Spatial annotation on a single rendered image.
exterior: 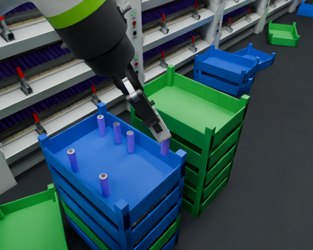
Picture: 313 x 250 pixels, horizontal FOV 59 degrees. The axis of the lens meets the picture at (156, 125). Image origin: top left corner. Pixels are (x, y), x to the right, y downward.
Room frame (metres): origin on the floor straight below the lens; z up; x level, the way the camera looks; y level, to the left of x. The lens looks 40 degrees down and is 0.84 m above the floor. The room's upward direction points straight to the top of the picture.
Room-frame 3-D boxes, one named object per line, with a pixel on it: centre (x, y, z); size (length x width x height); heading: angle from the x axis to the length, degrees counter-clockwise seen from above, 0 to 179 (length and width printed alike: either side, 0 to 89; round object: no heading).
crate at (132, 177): (0.46, 0.11, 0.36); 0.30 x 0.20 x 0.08; 48
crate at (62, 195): (0.46, 0.11, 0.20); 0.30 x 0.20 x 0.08; 48
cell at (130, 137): (0.52, 0.07, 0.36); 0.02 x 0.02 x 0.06
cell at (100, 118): (0.58, 0.15, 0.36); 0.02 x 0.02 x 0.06
